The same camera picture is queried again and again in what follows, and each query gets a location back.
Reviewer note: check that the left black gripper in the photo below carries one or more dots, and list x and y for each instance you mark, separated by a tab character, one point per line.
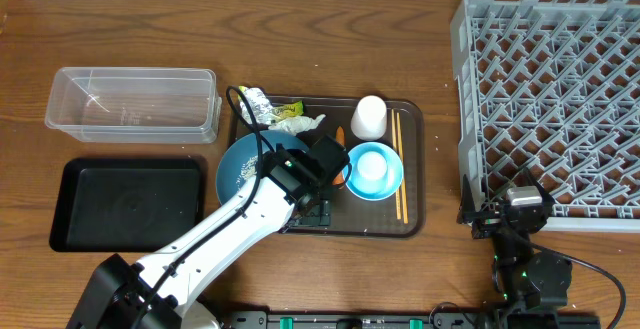
321	216

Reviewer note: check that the light blue saucer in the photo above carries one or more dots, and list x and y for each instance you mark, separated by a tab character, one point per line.
374	190

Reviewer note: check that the crumpled white tissue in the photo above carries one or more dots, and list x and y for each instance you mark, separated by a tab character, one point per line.
298	124

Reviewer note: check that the pile of white rice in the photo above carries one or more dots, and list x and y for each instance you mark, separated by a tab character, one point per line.
247	170

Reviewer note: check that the orange carrot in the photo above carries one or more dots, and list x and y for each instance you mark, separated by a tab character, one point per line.
340	138

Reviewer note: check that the clear plastic bin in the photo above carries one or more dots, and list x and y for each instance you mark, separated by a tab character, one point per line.
155	105

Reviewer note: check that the pale pink cup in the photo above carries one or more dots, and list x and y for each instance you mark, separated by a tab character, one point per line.
369	120

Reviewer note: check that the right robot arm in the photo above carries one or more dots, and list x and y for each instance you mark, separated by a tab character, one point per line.
534	283

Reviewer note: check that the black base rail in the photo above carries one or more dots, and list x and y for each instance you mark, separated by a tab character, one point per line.
437	320

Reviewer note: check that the dark brown serving tray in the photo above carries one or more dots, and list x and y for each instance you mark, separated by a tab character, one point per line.
350	215

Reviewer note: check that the black plastic tray bin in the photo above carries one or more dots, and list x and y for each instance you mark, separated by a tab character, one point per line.
126	205

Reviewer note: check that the light blue cup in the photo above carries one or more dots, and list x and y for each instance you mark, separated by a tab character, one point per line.
372	166

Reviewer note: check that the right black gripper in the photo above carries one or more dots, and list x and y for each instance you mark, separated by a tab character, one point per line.
487	220

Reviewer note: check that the dark blue plate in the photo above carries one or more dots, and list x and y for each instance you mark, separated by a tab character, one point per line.
238	153

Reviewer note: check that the crumpled foil snack wrapper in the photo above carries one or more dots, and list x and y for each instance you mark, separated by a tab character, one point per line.
264	111

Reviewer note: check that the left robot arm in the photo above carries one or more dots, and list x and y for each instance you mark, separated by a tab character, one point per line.
160	288

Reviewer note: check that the grey dishwasher rack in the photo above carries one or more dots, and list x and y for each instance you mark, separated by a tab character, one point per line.
551	87

